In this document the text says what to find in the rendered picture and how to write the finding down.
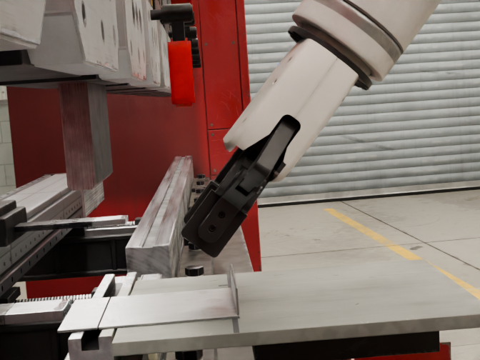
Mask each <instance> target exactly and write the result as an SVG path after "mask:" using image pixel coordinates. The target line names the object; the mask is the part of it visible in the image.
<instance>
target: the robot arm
mask: <svg viewBox="0 0 480 360"><path fill-rule="evenodd" d="M441 1H442V0H303V1H302V2H301V3H300V5H299V6H298V8H297V9H296V11H295V12H294V13H293V14H292V19H293V20H294V22H295V23H296V25H297V26H294V25H293V26H291V28H290V29H289V30H288V34H290V37H291V38H292V39H293V40H294V41H295V42H296V45H295V46H294V47H293V48H292V49H291V50H290V51H289V53H288V54H287V55H286V56H285V57H284V58H283V59H282V61H281V62H280V63H279V64H278V66H277V67H276V68H275V69H274V71H273V72H272V74H271V75H270V77H269V78H268V79H267V80H266V82H265V83H264V85H263V86H262V87H261V88H260V89H259V91H258V92H257V94H256V96H255V97H254V98H253V99H252V100H251V102H250V103H249V105H248V106H247V107H246V109H245V110H244V112H243V113H242V114H241V116H240V117H239V118H238V119H237V121H236V122H235V124H234V125H233V126H232V127H231V129H230V130H229V131H228V133H227V134H226V136H225V137H224V138H223V140H224V146H225V148H226V150H227V151H229V152H230V151H232V150H233V149H234V147H235V146H238V149H237V150H236V151H235V152H234V154H233V156H232V157H231V158H230V159H229V160H228V162H227V163H226V165H225V166H224V167H223V169H222V170H221V171H220V172H219V174H218V175H217V177H216V178H215V179H214V181H210V182H209V184H208V185H207V186H206V188H205V189H204V190H203V192H202V193H201V195H200V196H199V197H198V199H197V200H196V201H195V203H194V204H193V206H192V207H191V208H190V209H189V211H188V212H187V214H186V216H185V217H184V223H185V224H186V225H185V227H184V228H183V229H182V231H181V235H182V236H183V237H184V238H185V239H186V240H188V241H190V242H191V243H192V244H193V245H195V246H196V247H198V248H199V249H201V250H202V251H203V252H205V253H206V254H208V255H209V256H210V257H213V258H215V257H217V256H218V255H219V254H220V253H221V251H222V250H223V248H224V247H225V246H226V244H227V243H228V242H229V240H230V239H231V237H232V236H233V235H234V234H235V232H236V230H237V229H238V228H239V227H240V226H241V224H242V223H243V221H244V219H245V218H246V217H247V213H248V211H249V210H250V209H251V207H252V206H253V205H254V203H255V201H256V200H257V199H258V197H259V196H260V194H261V193H262V191H263V190H264V188H265V187H266V185H267V184H268V183H269V182H278V181H282V180H283V179H284V178H285V177H286V175H287V174H288V173H289V172H290V171H291V170H292V169H293V167H294V166H295V165H296V163H297V162H298V161H299V159H300V158H301V157H302V156H303V155H304V153H305V152H306V150H307V149H308V148H309V147H310V146H311V144H312V143H313V142H314V140H315V139H316V137H317V136H318V135H319V133H320V132H321V130H322V129H323V128H324V127H325V125H326V124H327V122H328V121H329V119H330V118H331V117H332V116H333V114H334V112H335V111H336V110H337V109H338V107H339V106H340V104H341V103H342V101H343V100H344V99H345V97H346V95H347V94H348V93H349V92H350V90H351V88H352V87H353V85H354V86H357V87H359V88H361V89H363V90H369V89H370V87H371V86H372V82H371V80H374V81H378V82H380V81H383V80H384V78H385V77H386V75H387V74H388V73H389V72H390V70H391V69H392V67H393V66H394V64H395V63H396V62H397V61H398V59H399V58H400V56H401V55H402V54H403V53H404V51H405V50H406V48H407V47H408V45H409V44H410V43H411V42H412V40H413V39H414V37H415V36H416V35H417V34H418V32H419V31H420V29H421V28H422V26H423V25H424V24H425V23H426V21H427V20H428V18H429V17H430V16H431V15H432V13H433V12H434V10H435V9H436V8H437V6H438V5H439V4H440V2H441ZM214 182H215V183H214ZM217 184H218V185H217Z"/></svg>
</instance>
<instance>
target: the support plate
mask: <svg viewBox="0 0 480 360"><path fill-rule="evenodd" d="M234 275H235V278H236V283H237V287H238V293H239V313H240V318H238V323H239V333H234V330H233V323H232V319H222V320H213V321H195V322H186V323H177V324H161V325H152V326H135V327H126V328H118V329H117V331H116V334H115V337H114V340H113V341H112V344H111V345H112V354H113V356H130V355H139V354H157V353H166V352H175V351H193V350H202V349H220V348H229V347H239V346H256V345H266V344H283V343H293V342H303V341H320V340H329V339H347V338H356V337H365V336H383V335H392V334H410V333H419V332H429V331H446V330H456V329H473V328H480V300H479V299H478V298H476V297H475V296H474V295H472V294H471V293H469V292H468V291H467V290H466V289H464V288H463V287H461V286H460V285H458V284H457V283H456V282H455V281H453V280H452V279H450V278H449V277H448V276H446V275H445V274H443V273H442V272H441V271H439V270H438V269H437V268H435V267H434V266H432V265H431V264H430V263H429V262H427V261H426V260H424V259H418V260H408V261H390V262H380V263H370V264H352V265H342V266H323V267H314V268H304V269H285V270H276V271H257V272H247V273H237V274H234ZM224 284H228V281H227V275H226V274H219V275H209V276H191V277H181V278H171V279H153V280H143V281H136V283H135V284H134V287H133V290H132V293H131V296H133V295H143V294H160V293H169V292H179V291H196V290H205V289H222V288H228V286H219V285H224Z"/></svg>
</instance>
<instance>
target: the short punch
mask: <svg viewBox="0 0 480 360"><path fill-rule="evenodd" d="M59 100H60V108H61V123H62V131H63V140H64V155H65V163H66V178H67V186H68V187H69V188H70V189H71V190H72V191H77V190H81V202H82V210H83V217H84V218H86V217H87V216H88V215H89V214H90V213H91V212H92V211H93V210H94V209H95V208H96V207H97V206H98V205H99V204H100V203H101V202H102V201H103V200H104V186H103V180H104V179H106V178H107V177H108V176H110V175H111V173H112V172H113V167H112V158H111V142H110V133H109V117H108V108H107V99H106V85H102V84H93V83H89V82H84V83H72V84H59Z"/></svg>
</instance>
